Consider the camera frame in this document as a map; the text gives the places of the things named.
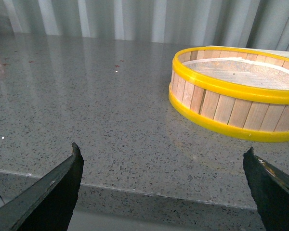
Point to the grey pleated curtain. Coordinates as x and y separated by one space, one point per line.
259 24

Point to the white steamer liner cloth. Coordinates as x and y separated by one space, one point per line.
245 72

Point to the wooden steamer with yellow rims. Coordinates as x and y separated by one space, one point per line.
240 111

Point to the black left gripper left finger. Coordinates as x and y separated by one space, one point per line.
48 204

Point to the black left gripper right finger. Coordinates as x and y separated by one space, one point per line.
269 188

